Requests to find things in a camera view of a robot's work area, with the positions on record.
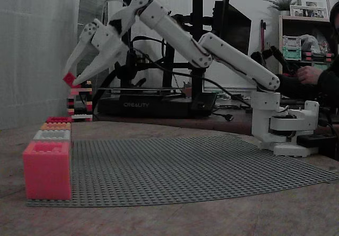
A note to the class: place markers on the grey Lego baseplate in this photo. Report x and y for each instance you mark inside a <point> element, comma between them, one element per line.
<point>172,167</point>

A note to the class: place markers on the black computer monitor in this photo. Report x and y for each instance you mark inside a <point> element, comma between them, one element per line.
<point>235,26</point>

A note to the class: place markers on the wide white picture frame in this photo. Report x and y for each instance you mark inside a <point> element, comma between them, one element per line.
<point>310,12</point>

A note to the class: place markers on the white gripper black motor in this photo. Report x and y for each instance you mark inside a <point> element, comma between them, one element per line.
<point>104,40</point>

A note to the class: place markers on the grey lego block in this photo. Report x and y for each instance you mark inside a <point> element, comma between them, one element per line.
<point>42,135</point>

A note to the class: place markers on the black power strip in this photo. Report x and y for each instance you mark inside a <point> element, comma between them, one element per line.
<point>315,140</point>

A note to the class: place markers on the orange lego block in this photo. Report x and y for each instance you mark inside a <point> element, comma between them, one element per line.
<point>55,126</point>

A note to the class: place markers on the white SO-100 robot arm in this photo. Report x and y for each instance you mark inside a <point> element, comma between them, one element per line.
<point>238,61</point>

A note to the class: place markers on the person's black sleeved forearm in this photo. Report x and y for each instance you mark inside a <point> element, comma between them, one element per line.
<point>329,82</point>

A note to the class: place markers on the striped Lego camera tower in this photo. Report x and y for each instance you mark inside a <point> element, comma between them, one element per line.
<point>79,108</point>

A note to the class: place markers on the small potted green plant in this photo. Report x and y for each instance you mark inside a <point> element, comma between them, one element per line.
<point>283,4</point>

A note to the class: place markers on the white and green crate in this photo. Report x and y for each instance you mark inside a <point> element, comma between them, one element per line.
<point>291,49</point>

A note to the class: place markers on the person's hand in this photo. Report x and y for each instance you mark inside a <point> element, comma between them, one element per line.
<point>310,74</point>

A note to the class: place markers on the small red Lego brick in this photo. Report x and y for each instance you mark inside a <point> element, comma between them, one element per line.
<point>69,78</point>

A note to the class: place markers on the small white picture frame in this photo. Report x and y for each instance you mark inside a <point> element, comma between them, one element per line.
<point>313,0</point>

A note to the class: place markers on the black Creality 3D printer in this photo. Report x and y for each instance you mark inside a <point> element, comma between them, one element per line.
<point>159,104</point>

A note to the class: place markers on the wooden shelf unit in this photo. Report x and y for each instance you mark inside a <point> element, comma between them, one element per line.
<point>304,25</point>

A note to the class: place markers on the white curtain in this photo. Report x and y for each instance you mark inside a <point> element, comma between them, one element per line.
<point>34,55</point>

